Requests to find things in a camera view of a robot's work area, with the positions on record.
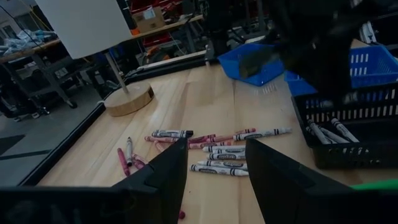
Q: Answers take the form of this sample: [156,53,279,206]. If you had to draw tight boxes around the black plastic basket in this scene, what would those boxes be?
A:
[291,82,398,170]

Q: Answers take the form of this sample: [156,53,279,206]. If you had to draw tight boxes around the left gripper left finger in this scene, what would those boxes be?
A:
[112,138,190,224]

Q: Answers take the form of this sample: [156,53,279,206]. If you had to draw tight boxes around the green plastic basket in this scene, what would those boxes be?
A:
[349,179,398,191]

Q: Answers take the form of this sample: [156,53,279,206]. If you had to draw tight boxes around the magenta crayon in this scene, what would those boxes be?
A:
[117,147,131,177]
[188,133,217,144]

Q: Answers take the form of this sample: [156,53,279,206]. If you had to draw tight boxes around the grey crayon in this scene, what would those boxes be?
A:
[126,136,134,167]

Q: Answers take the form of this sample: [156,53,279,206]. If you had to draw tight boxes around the white plastic object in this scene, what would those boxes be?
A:
[359,21,377,44]

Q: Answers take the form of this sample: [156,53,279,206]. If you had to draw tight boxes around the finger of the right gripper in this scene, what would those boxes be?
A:
[238,45,283,79]

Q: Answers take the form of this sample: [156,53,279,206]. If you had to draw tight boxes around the cardboard box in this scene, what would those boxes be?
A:
[132,6,166,34]

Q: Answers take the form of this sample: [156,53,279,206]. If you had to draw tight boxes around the black crayon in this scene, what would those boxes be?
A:
[151,129,194,139]

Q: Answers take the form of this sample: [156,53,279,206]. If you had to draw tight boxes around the blue plastic bag pile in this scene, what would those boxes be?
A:
[2,29,58,55]

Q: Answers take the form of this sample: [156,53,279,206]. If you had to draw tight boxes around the white shade wooden base lamp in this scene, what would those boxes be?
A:
[34,0,155,118]

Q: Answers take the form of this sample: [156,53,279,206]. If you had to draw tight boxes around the blue plastic basket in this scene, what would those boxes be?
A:
[217,42,398,97]

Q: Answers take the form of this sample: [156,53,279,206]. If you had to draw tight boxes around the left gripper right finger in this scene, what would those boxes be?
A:
[244,138,354,224]

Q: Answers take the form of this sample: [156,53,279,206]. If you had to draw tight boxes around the black wheeled cart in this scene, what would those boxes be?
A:
[0,54,78,122]

